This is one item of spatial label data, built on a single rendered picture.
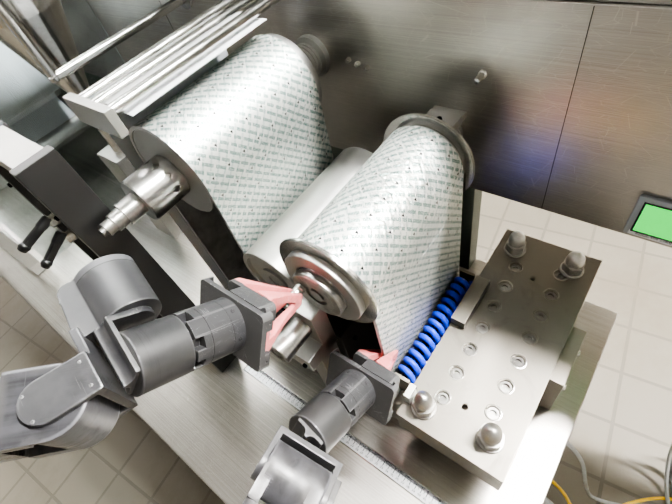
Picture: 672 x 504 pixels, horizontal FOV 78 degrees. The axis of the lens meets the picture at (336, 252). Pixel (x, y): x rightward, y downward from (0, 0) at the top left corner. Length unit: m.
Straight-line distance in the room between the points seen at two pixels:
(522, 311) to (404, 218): 0.31
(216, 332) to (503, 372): 0.44
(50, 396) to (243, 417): 0.52
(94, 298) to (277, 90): 0.36
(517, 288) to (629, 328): 1.28
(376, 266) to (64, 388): 0.31
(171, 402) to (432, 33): 0.80
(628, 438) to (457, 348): 1.20
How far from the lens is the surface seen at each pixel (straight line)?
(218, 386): 0.91
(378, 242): 0.47
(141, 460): 2.06
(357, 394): 0.54
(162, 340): 0.38
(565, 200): 0.70
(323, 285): 0.47
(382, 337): 0.57
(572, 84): 0.59
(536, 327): 0.73
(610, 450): 1.80
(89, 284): 0.43
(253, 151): 0.59
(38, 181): 0.57
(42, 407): 0.39
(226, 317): 0.41
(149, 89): 0.57
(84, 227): 0.61
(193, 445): 0.89
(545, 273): 0.78
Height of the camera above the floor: 1.66
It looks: 50 degrees down
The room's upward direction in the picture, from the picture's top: 18 degrees counter-clockwise
